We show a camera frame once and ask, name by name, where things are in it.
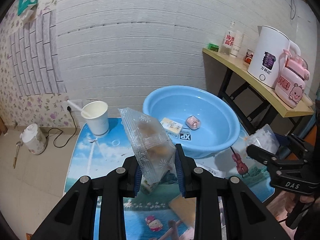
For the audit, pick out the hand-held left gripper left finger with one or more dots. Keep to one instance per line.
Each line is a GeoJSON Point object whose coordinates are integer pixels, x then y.
{"type": "Point", "coordinates": [137, 183]}

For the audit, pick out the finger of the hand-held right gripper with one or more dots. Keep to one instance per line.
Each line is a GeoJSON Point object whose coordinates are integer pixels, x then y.
{"type": "Point", "coordinates": [300, 147]}
{"type": "Point", "coordinates": [265, 157]}

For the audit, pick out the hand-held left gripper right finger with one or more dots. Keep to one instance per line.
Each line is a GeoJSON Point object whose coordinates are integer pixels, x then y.
{"type": "Point", "coordinates": [179, 177]}

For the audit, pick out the clear plastic bag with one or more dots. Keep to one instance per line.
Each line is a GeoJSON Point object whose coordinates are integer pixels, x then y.
{"type": "Point", "coordinates": [265, 137]}

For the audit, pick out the white packet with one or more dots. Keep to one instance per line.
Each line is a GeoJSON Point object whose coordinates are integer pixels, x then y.
{"type": "Point", "coordinates": [212, 171]}

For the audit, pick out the clear snack packet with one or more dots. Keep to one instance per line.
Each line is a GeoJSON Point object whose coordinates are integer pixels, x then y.
{"type": "Point", "coordinates": [147, 142]}

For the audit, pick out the small yellow box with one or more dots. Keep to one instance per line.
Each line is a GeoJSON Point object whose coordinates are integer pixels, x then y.
{"type": "Point", "coordinates": [171, 126]}

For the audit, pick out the pink pig-nose toy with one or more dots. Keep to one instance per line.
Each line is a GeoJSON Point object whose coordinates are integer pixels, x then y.
{"type": "Point", "coordinates": [192, 122]}

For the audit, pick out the blue plastic basin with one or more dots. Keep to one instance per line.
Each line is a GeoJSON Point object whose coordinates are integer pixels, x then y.
{"type": "Point", "coordinates": [212, 120]}

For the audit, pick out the picture-printed desktop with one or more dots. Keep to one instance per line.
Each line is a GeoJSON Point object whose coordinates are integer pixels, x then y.
{"type": "Point", "coordinates": [100, 160]}

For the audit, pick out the person's right hand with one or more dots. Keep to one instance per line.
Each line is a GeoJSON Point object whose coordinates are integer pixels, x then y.
{"type": "Point", "coordinates": [287, 205]}

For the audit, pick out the small pink cat toy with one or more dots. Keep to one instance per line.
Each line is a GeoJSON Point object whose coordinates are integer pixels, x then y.
{"type": "Point", "coordinates": [153, 223]}

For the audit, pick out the pink cartoon kettle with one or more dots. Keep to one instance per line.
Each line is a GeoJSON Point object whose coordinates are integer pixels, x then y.
{"type": "Point", "coordinates": [292, 90]}

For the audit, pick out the white paper cup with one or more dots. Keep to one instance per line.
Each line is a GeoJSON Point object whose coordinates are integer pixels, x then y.
{"type": "Point", "coordinates": [97, 122]}

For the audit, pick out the white electric kettle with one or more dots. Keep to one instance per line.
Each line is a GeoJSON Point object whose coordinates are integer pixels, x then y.
{"type": "Point", "coordinates": [267, 55]}

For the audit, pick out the yellow wooden side table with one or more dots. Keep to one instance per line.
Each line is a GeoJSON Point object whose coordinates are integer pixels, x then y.
{"type": "Point", "coordinates": [235, 63]}

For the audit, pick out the white plastic spoon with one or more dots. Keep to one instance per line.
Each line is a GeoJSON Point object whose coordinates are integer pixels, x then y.
{"type": "Point", "coordinates": [75, 105]}

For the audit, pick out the white lidded pot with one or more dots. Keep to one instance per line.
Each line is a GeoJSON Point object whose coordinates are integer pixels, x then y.
{"type": "Point", "coordinates": [35, 140]}

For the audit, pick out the clear bottle with red label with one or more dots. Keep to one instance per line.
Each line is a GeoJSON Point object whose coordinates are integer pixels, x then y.
{"type": "Point", "coordinates": [228, 42]}

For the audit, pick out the small green box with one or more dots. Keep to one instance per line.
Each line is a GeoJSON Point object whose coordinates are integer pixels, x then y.
{"type": "Point", "coordinates": [213, 47]}

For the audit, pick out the metal ladle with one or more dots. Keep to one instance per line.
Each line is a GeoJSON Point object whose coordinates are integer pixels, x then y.
{"type": "Point", "coordinates": [17, 150]}

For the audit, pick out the white wall socket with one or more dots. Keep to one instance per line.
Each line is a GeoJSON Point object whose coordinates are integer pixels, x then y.
{"type": "Point", "coordinates": [78, 103]}

